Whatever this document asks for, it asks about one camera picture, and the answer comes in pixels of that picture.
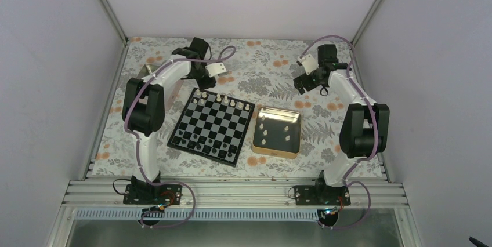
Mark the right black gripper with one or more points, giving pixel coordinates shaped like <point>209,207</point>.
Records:
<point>298,84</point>

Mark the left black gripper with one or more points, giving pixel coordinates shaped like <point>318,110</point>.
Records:
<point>210,83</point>

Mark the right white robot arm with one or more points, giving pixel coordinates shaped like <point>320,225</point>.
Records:
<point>364,131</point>

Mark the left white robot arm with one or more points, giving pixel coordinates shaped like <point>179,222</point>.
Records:
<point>145,102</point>

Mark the black white chess board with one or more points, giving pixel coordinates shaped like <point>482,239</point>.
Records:
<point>212,130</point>

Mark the pink metal tin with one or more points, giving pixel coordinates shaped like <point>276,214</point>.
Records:
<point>171,90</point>

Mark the floral table mat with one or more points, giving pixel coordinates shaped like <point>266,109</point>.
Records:
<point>261,71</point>

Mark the yellow metal tin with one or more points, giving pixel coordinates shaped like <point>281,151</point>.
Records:
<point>277,133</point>

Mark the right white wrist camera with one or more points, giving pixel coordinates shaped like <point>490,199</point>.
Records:
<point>308,62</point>

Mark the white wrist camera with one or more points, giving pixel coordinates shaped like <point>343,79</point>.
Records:
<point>215,69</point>
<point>308,62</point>

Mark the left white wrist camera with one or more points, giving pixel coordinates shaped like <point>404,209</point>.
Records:
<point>215,69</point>

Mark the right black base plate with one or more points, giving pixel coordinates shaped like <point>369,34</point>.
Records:
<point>307,196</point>

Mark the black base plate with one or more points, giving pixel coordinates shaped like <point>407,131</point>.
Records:
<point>149,195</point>
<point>307,196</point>

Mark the aluminium mounting rail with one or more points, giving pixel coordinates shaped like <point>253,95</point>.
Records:
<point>262,193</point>

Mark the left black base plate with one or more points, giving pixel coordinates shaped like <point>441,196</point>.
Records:
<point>149,195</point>

